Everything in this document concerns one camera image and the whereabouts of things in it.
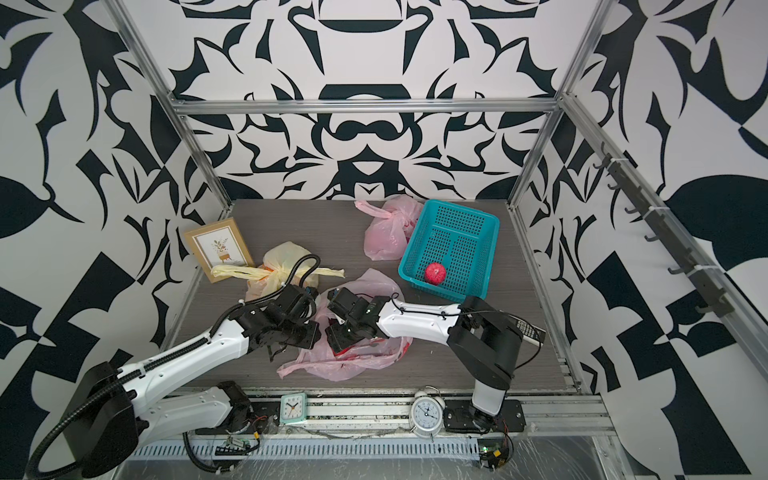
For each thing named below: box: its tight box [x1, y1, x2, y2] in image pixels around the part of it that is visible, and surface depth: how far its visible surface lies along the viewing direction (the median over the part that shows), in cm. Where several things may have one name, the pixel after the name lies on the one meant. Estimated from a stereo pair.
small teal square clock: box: [280, 392, 307, 424], surface depth 76 cm
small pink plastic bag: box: [354, 195, 423, 261], surface depth 101 cm
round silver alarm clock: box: [410, 385, 445, 439], surface depth 73 cm
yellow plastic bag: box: [211, 241, 345, 299], surface depth 90 cm
